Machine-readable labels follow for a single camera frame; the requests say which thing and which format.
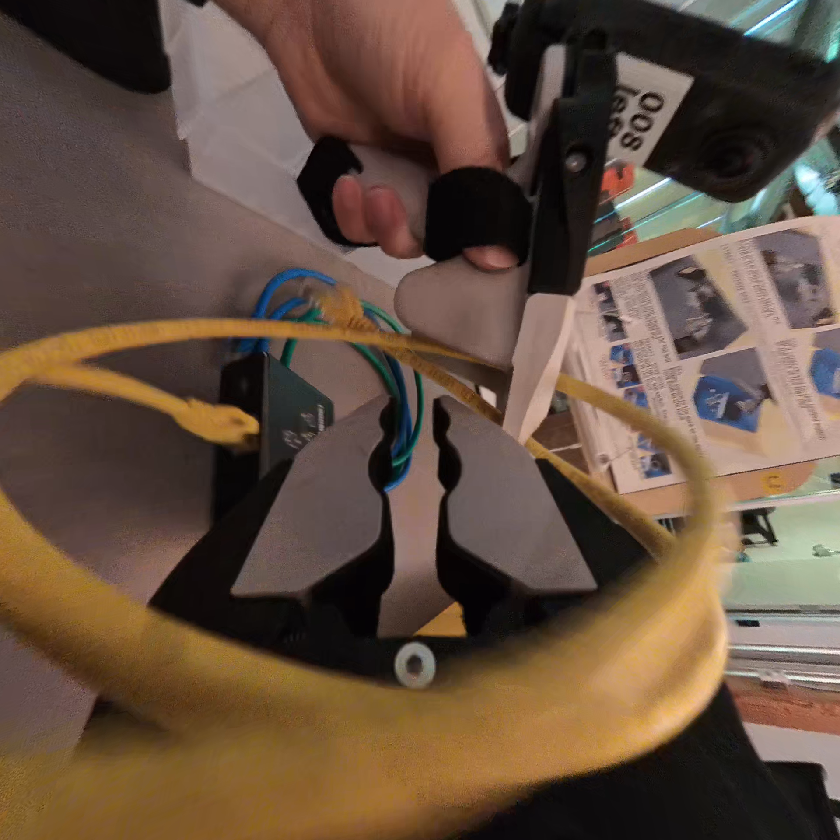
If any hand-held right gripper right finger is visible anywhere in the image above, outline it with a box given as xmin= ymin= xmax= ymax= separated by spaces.
xmin=432 ymin=394 xmax=599 ymax=621

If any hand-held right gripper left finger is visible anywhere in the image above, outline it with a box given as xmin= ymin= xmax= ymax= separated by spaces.
xmin=230 ymin=394 xmax=398 ymax=621

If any yellow ethernet cable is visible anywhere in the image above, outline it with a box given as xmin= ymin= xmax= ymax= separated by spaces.
xmin=0 ymin=289 xmax=729 ymax=840

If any rounded wooden board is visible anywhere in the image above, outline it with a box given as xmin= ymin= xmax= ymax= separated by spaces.
xmin=581 ymin=226 xmax=840 ymax=519

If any yellow plastic bin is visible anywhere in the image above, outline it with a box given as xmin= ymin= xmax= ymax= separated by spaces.
xmin=415 ymin=602 xmax=468 ymax=639

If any blue ethernet cable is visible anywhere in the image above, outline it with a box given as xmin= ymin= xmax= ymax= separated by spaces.
xmin=233 ymin=269 xmax=414 ymax=493

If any green ethernet cable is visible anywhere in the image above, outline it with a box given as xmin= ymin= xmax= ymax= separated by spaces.
xmin=281 ymin=302 xmax=426 ymax=470

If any black network switch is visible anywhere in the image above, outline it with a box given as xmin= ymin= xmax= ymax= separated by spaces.
xmin=213 ymin=351 xmax=336 ymax=519

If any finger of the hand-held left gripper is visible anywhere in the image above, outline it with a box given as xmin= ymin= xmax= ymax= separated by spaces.
xmin=502 ymin=292 xmax=578 ymax=444
xmin=392 ymin=261 xmax=529 ymax=370

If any person's left hand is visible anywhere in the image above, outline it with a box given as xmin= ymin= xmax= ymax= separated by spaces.
xmin=217 ymin=0 xmax=521 ymax=271

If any printed instruction poster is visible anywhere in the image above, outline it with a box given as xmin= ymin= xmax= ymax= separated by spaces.
xmin=571 ymin=217 xmax=840 ymax=496

